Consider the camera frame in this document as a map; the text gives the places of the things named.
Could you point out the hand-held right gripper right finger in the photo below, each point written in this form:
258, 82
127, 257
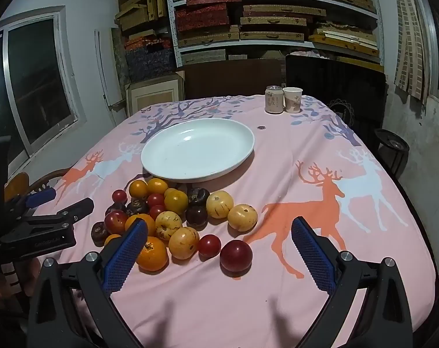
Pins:
312, 257

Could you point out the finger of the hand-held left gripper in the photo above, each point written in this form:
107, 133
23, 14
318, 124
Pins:
78, 208
42, 196

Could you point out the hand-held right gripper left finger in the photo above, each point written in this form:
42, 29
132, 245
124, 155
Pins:
127, 257

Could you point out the large orange tomato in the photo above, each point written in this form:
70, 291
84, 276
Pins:
152, 255

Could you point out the small red tomato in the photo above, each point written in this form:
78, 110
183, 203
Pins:
155, 199
156, 211
119, 195

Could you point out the yellow pepino melon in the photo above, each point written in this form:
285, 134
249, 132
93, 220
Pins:
183, 243
219, 204
168, 224
242, 217

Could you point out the yellow orange tomato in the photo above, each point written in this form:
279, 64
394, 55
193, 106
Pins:
176, 202

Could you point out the large dark red tomato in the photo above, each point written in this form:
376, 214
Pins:
236, 256

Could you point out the small yellow green tomato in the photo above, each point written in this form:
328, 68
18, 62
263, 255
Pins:
170, 190

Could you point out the white plate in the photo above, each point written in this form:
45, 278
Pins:
197, 148

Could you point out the person's left hand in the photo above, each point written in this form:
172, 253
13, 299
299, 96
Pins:
20, 282

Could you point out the carved wooden chair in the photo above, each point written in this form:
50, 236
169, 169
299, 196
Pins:
16, 185

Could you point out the pink deer print tablecloth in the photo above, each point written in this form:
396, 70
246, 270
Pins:
205, 297

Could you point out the white framed window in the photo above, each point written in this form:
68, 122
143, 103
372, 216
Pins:
34, 79

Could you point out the wood framed panel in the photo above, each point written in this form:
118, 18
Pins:
154, 96

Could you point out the white trim strip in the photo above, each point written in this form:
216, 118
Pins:
102, 72

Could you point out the black round stool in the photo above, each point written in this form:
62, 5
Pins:
391, 141

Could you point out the grey marbled panel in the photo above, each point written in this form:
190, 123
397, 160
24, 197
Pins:
120, 58

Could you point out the blue patterned box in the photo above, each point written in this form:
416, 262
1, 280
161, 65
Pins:
161, 60
136, 63

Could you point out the paper cup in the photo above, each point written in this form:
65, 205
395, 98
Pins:
292, 101

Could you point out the drink can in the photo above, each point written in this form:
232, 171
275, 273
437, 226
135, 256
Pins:
274, 101

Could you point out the orange patterned box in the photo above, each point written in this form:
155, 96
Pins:
143, 43

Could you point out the brown wooden board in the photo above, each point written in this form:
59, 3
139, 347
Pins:
230, 79

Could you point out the heap of yellow woven boxes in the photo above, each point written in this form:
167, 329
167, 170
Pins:
136, 16

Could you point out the pink cloth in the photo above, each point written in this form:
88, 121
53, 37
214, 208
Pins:
306, 53

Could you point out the large red patterned box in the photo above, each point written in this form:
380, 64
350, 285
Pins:
201, 18

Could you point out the tan checkered curtain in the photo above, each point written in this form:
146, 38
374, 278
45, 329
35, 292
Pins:
409, 43

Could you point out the stack of tan woven boxes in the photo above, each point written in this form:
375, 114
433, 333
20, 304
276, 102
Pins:
270, 20

